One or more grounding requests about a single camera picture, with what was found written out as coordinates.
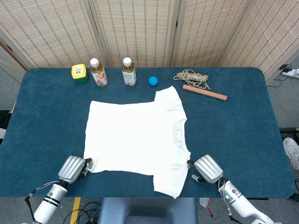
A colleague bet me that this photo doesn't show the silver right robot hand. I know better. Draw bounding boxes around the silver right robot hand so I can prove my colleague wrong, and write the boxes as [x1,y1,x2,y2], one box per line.
[186,154,224,184]

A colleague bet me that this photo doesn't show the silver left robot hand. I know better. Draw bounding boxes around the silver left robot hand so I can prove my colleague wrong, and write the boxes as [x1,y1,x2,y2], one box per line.
[57,155,93,185]

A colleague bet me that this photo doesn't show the white T-shirt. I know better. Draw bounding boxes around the white T-shirt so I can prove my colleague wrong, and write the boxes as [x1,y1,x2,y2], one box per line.
[83,85,192,199]

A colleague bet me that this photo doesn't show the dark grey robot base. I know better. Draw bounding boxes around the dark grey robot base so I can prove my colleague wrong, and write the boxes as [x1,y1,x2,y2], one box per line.
[97,197,199,224]

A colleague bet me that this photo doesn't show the blue table cloth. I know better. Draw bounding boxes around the blue table cloth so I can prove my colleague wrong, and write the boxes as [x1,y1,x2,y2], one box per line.
[0,67,296,199]

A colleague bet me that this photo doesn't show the brown cardboard tube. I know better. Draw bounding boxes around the brown cardboard tube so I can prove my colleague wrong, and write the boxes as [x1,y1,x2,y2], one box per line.
[182,84,228,101]

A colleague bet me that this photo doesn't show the black bag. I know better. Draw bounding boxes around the black bag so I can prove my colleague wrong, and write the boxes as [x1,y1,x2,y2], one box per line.
[0,109,11,129]

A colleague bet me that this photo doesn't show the white sneaker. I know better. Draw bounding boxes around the white sneaker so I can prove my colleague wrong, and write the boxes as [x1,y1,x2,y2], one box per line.
[283,137,299,170]

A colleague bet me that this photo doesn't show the black metal stand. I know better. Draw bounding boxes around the black metal stand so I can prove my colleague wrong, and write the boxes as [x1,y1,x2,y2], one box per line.
[279,127,299,140]

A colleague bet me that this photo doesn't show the green jar with yellow lid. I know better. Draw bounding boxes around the green jar with yellow lid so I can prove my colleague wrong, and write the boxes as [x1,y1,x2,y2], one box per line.
[71,63,89,84]

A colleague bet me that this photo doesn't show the tea bottle with fruit label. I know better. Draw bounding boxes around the tea bottle with fruit label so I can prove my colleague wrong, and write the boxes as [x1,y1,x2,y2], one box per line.
[90,58,108,87]

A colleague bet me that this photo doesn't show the tea bottle with text label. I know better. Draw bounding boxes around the tea bottle with text label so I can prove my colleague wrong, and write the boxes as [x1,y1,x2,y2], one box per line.
[121,57,137,86]

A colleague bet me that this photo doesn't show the white power strip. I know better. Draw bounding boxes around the white power strip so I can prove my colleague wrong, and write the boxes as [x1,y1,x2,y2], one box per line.
[281,67,299,79]

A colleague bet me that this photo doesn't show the woven bamboo folding screen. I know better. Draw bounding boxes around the woven bamboo folding screen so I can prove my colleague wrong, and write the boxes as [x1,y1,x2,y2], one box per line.
[0,0,299,81]

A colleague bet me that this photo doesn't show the black floor cables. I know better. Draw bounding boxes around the black floor cables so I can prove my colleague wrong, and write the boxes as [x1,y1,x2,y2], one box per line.
[63,202,102,224]

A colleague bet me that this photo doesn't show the beige rope bundle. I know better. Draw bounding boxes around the beige rope bundle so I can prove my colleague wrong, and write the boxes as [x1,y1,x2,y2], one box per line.
[173,69,211,91]

